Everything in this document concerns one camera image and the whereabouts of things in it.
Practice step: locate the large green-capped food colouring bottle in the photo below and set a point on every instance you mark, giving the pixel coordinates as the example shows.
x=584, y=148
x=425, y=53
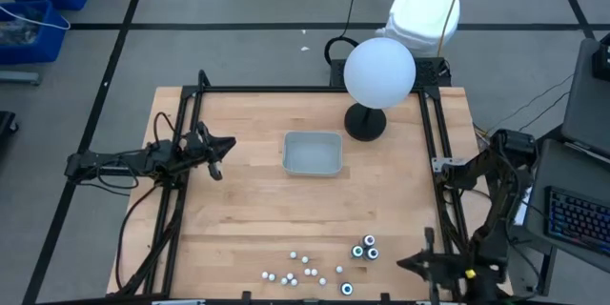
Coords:
x=357, y=251

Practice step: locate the black frame clip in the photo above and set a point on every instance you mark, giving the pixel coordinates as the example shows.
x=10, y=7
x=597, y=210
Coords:
x=384, y=298
x=246, y=297

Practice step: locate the grey metal bracket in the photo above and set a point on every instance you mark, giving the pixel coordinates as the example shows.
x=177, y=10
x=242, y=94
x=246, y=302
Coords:
x=178, y=302
x=433, y=303

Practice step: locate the large blue-capped food colouring bottle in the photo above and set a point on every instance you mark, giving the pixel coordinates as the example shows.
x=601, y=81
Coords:
x=346, y=289

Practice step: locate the large dark-capped food colouring bottle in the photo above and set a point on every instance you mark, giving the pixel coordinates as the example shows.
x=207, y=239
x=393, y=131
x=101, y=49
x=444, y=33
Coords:
x=372, y=253

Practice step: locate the grey metal bar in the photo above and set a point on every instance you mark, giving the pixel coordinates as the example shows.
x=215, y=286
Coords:
x=19, y=77

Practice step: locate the black backlit keyboard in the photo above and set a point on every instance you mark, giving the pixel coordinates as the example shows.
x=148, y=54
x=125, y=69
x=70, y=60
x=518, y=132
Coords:
x=576, y=219

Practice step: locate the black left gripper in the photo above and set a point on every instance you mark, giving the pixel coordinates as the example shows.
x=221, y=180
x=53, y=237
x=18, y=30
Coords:
x=195, y=148

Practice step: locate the white globe lamp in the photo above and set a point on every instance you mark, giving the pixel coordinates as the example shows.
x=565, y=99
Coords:
x=379, y=74

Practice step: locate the dark grey desk panel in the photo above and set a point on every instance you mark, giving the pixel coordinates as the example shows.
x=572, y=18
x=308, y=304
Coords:
x=588, y=105

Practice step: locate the dark grey desk top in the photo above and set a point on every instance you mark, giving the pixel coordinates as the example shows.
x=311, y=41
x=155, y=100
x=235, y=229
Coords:
x=595, y=176

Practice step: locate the white printed paper sheet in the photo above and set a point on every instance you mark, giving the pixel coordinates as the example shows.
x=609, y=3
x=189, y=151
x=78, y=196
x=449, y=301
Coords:
x=524, y=209

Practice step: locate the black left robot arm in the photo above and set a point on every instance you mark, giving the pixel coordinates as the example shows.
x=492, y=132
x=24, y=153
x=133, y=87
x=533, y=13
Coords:
x=86, y=164

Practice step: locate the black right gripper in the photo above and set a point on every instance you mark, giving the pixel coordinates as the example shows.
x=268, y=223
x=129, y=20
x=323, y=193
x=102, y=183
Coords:
x=450, y=271

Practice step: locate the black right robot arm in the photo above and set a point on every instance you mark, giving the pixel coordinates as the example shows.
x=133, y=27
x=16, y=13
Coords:
x=512, y=143

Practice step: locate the grey plastic bin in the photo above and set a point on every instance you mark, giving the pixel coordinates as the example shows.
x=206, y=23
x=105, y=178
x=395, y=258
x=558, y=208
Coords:
x=312, y=155

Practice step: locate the white plastic bucket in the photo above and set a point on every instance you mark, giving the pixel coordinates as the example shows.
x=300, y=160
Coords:
x=419, y=9

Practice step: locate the black desk device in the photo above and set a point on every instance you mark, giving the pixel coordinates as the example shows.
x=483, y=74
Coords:
x=603, y=59

